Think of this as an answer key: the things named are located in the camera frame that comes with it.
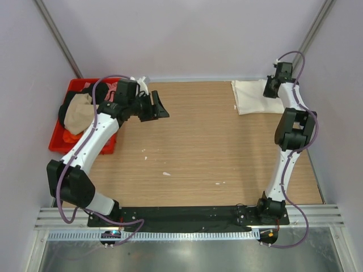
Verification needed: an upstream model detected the beige t-shirt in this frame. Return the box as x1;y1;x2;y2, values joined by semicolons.
64;93;94;135

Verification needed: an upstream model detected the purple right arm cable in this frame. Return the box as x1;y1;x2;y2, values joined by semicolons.
259;50;318;249

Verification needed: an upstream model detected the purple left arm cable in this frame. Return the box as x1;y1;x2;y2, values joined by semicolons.
58;74;145;247

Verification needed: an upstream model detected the white t-shirt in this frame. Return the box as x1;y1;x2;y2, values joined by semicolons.
231;79;284;115

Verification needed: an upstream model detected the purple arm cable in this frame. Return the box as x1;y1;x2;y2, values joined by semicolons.
259;50;318;249
58;74;145;247

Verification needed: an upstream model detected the grey metal corner post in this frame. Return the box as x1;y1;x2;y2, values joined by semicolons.
33;0;83;78

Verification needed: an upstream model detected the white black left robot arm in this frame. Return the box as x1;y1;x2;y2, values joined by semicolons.
47;75;170;227

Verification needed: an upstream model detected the grey right corner post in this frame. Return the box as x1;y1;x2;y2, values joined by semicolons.
281;0;336;80

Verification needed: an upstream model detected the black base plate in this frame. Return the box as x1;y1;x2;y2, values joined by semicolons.
87;205;290;233

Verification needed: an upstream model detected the orange t-shirt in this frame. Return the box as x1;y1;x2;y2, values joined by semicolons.
62;130;83;144

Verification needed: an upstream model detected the aluminium rail frame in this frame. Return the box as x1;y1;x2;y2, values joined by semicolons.
27;205;358;271

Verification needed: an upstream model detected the pink t-shirt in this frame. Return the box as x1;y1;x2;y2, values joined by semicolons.
82;82;117;103

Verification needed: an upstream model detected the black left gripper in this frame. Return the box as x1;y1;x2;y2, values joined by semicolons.
128;91;169;122

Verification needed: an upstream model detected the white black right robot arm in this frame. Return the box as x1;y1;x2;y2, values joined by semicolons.
255;61;317;224

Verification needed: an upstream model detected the black t-shirt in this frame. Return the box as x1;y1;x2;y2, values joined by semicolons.
58;82;109;129

